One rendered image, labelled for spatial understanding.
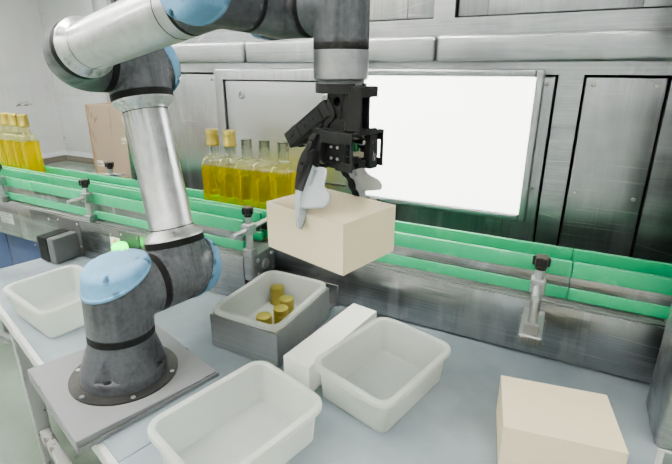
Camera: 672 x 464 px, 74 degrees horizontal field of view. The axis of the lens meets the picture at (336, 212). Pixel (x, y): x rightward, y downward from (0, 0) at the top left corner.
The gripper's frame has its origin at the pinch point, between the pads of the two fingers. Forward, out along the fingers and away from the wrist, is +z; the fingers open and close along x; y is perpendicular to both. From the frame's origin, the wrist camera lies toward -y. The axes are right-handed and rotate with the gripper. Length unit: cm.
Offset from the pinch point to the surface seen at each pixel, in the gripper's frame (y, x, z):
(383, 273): -10.5, 29.4, 23.8
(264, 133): -60, 35, -3
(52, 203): -116, -8, 21
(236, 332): -23.7, -2.8, 30.1
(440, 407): 15.3, 12.3, 35.2
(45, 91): -698, 155, 15
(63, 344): -55, -26, 36
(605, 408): 38, 21, 28
